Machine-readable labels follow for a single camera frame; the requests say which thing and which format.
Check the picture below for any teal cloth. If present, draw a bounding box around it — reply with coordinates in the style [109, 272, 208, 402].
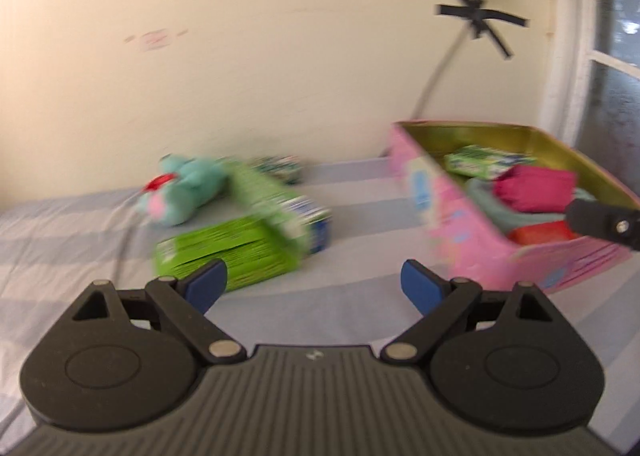
[466, 177, 598, 237]

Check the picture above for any orange red item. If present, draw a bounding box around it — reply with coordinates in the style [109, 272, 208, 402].
[507, 222, 581, 247]

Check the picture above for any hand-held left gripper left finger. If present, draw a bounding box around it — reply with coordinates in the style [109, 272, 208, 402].
[72, 258, 247, 364]

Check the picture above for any small green white packet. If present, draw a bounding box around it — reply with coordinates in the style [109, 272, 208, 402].
[249, 156, 304, 185]

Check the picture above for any black tape cross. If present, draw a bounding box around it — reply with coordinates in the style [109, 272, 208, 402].
[435, 0, 530, 60]

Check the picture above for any bright green carton box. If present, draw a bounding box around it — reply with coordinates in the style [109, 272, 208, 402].
[154, 217, 304, 293]

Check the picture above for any teal plush toy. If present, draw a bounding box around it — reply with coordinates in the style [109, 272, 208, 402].
[137, 154, 236, 227]

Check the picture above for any striped bed sheet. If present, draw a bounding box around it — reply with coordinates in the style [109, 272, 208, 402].
[0, 156, 640, 456]

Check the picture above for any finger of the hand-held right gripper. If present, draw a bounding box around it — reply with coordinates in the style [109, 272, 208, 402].
[567, 199, 640, 251]

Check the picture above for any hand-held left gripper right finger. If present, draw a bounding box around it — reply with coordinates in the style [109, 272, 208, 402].
[380, 259, 557, 364]

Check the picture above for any green white printed box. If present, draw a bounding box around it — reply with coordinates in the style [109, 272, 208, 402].
[444, 144, 537, 180]

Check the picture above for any grey power cable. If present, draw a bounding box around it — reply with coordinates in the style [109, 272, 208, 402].
[382, 33, 468, 157]

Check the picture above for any green box with blue end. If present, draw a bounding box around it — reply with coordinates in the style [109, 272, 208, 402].
[227, 162, 333, 257]

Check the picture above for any pink tin box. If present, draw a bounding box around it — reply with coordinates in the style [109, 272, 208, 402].
[390, 121, 640, 295]

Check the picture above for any white framed frosted window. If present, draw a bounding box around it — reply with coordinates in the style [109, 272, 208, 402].
[539, 0, 640, 167]

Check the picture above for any magenta cloth pouch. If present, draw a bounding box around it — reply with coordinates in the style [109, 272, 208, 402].
[492, 165, 578, 213]

